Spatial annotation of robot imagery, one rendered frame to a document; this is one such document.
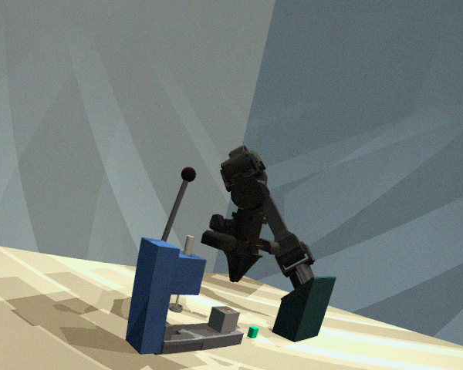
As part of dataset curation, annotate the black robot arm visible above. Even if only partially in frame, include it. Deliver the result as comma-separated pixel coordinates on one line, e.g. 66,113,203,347
209,146,315,289

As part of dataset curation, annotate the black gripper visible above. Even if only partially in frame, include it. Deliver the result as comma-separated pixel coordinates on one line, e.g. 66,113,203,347
201,208,280,282

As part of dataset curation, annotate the tan block with round hole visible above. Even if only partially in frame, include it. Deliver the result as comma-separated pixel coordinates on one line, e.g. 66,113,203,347
208,306,240,333

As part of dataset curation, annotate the teal block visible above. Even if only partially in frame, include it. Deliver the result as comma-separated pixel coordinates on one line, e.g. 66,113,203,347
247,326,259,338

